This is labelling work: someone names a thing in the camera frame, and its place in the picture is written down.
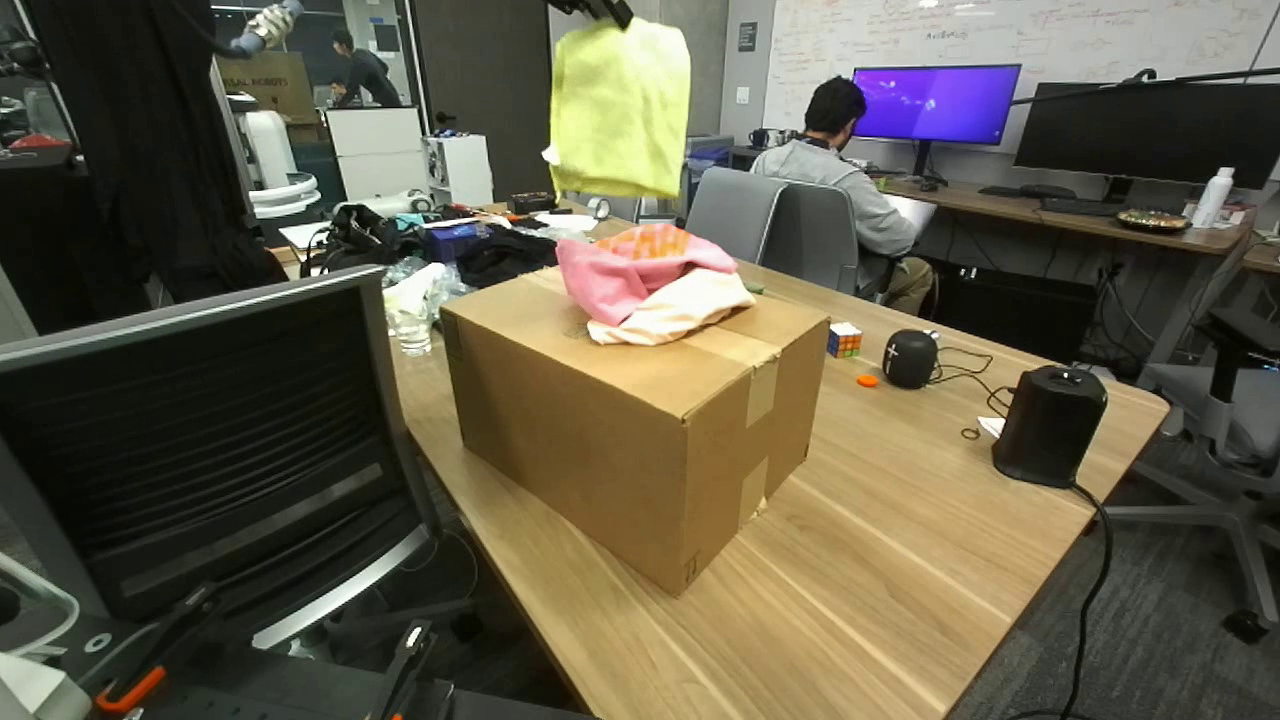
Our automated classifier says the yellow cloth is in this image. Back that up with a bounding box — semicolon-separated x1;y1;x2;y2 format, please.
538;12;695;206

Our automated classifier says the pink and orange shirt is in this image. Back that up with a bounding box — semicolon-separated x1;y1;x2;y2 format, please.
551;219;740;333

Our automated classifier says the peach shirt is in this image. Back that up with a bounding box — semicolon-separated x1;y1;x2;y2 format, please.
583;262;760;353

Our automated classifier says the white box appliance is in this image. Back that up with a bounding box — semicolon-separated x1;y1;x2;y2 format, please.
436;132;496;211
322;103;433;205

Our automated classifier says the brown cardboard box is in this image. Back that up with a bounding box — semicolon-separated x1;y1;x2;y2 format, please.
439;253;831;598

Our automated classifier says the standing person in dark clothes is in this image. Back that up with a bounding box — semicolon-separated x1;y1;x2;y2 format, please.
322;31;403;111

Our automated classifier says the black clothing pile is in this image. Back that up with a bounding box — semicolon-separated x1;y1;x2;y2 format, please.
443;219;576;290

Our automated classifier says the seated person in grey hoodie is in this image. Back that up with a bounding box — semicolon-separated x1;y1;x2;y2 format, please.
744;72;934;314

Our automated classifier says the cardboard carton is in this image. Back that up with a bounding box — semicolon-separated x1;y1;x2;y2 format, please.
217;47;322;126

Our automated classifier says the clear plastic bag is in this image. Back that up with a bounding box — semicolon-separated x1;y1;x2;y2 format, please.
381;260;473;333

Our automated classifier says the purple lit monitor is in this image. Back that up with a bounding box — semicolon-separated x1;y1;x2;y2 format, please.
852;61;1023;146

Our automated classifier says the black hanging fabric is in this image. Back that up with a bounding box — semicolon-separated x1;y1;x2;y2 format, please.
17;0;283;334

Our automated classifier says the small black round speaker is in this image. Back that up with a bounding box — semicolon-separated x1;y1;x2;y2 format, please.
881;327;942;390

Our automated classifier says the wooden office desk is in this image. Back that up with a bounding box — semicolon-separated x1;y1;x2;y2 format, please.
914;181;1252;375

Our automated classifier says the black computer monitor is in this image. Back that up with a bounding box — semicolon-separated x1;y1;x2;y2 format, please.
1012;79;1280;191

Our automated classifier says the round plate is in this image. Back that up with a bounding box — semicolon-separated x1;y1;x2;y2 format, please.
1114;205;1192;236

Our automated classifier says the grey-framed mesh office chair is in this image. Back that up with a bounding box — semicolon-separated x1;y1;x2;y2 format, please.
0;260;593;720

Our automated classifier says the large black cylinder speaker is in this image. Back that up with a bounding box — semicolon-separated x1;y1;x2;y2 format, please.
992;363;1112;492

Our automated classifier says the white plastic bottle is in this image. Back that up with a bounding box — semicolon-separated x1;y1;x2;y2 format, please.
1187;163;1238;230

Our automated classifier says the black power cable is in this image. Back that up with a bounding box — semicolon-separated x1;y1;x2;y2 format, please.
1008;475;1114;720

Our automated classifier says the orange-handled black clamp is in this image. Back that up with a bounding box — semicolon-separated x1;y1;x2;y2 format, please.
91;583;217;720

